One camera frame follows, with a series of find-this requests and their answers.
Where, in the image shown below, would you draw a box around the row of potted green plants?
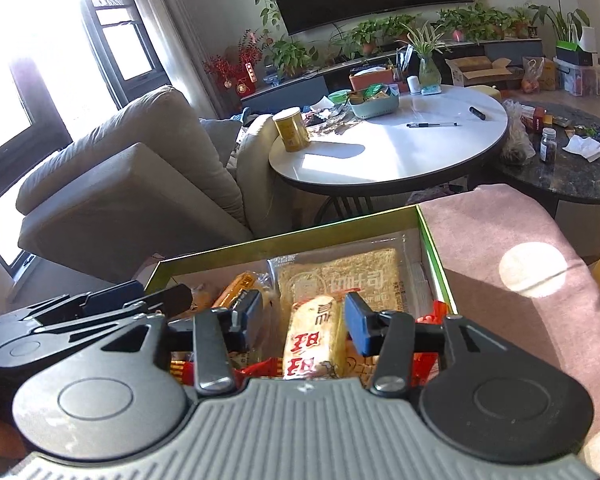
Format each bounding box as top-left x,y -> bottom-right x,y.
265,2 -> 536,78

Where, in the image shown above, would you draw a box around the red berry branch decoration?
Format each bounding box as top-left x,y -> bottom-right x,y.
202,30 -> 266,98

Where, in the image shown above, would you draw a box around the red small box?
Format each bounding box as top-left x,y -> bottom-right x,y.
522,106 -> 556,133

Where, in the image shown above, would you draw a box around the teal basket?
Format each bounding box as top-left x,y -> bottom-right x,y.
347,87 -> 401,120

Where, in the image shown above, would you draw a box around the open cardboard box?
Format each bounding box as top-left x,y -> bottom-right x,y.
445,55 -> 513,88

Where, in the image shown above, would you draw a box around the crumpled white tissue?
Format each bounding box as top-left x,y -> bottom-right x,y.
562,135 -> 600,162

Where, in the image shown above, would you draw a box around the dark glass jar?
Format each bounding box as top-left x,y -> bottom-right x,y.
540,127 -> 558,163

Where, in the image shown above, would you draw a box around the beige armchair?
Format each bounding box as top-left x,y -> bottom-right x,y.
15,85 -> 281,286

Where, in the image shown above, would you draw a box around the orange box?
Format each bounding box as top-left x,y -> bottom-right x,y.
349,66 -> 396,92

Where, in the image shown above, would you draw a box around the white round table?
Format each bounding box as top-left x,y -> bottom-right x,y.
268,84 -> 509,196

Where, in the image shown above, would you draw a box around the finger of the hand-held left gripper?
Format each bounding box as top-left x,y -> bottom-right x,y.
35,284 -> 193,336
27,280 -> 146,323

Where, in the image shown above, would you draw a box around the orange clear snack packet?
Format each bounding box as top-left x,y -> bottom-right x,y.
210,271 -> 273,311

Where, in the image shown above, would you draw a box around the dark television cabinet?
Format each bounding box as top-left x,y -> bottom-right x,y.
240,35 -> 546,116

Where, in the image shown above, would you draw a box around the red white rice cracker packet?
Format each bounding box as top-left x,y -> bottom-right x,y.
410,300 -> 448,386

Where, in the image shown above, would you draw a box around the clear plastic bag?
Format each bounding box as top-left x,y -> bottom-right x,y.
500,100 -> 537,167

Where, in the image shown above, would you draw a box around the dark marble round table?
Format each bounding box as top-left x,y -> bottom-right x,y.
485,101 -> 600,206

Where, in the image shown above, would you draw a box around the tall plant in white planter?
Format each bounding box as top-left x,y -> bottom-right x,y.
527,0 -> 597,53

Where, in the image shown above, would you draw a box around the beige curtain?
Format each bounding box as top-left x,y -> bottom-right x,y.
122,0 -> 231,121

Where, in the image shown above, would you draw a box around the dark framed window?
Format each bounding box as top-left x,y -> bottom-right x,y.
0,0 -> 173,281

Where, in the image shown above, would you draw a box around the clear storage box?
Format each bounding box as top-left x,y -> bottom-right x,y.
555,57 -> 600,97

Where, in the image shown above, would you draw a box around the yellow red snack packet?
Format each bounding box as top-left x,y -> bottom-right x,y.
169,352 -> 201,387

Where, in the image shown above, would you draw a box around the clear toast bread packet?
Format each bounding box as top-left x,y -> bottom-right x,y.
267,230 -> 433,321

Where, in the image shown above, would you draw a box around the scattered snack wrappers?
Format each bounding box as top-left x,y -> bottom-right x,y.
302,94 -> 356,138

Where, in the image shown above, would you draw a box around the green cardboard box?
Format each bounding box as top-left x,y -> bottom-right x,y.
142,204 -> 458,391

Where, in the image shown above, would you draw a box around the pink polka dot tablecloth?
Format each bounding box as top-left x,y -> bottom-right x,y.
405,183 -> 600,461

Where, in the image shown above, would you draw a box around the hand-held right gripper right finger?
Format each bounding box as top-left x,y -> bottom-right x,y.
344,292 -> 496,395

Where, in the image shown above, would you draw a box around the glass vase with plant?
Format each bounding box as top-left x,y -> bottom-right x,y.
400,20 -> 453,88

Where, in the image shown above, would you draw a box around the green black box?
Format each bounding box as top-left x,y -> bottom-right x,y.
555,40 -> 597,67

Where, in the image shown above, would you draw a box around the yellow canister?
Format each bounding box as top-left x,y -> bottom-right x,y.
272,107 -> 311,153

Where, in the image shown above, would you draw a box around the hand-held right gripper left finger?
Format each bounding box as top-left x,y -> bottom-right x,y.
100,290 -> 265,395

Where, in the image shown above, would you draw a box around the yellow rice cracker packet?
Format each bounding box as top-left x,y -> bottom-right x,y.
282,297 -> 348,381

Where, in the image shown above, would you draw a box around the plastic bag with fruit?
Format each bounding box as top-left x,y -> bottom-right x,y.
521,57 -> 546,93

